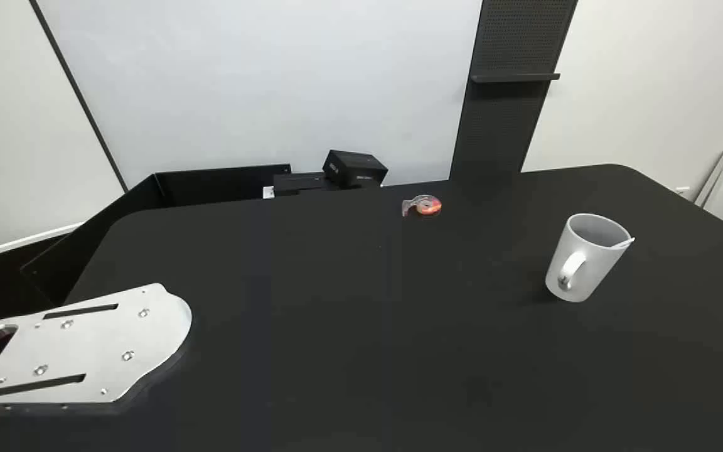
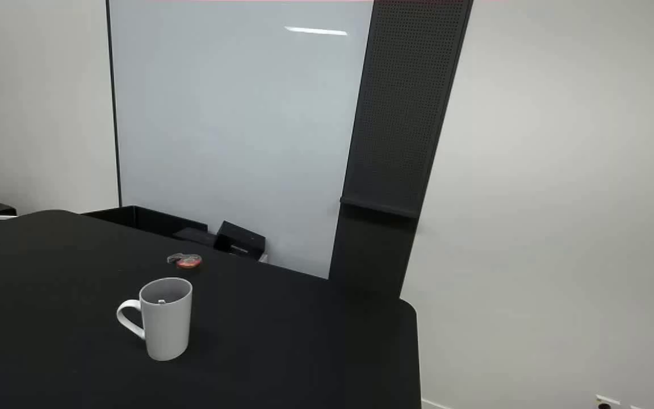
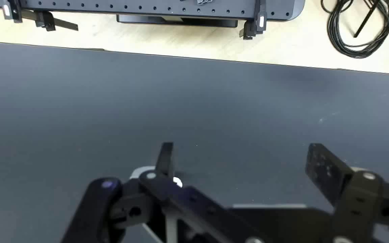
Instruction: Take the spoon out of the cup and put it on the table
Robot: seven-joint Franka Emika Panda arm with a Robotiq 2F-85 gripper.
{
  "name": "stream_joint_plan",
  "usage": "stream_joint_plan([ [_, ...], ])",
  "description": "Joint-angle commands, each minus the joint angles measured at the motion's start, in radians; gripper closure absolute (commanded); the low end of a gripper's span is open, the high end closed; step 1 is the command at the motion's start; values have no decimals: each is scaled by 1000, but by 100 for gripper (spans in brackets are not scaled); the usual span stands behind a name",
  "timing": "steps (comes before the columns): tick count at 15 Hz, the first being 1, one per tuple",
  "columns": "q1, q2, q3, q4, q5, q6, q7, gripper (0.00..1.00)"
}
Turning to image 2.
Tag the black box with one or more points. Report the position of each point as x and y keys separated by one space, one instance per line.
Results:
x=240 y=238

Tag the black perforated panel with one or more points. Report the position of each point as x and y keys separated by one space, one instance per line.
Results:
x=401 y=125

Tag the whiteboard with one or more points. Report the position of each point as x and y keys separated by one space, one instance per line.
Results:
x=236 y=142

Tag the flat black case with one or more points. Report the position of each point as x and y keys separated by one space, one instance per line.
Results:
x=195 y=236

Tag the small red and grey object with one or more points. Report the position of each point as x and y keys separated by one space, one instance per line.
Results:
x=188 y=261

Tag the white ceramic mug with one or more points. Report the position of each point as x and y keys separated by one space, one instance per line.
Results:
x=165 y=329

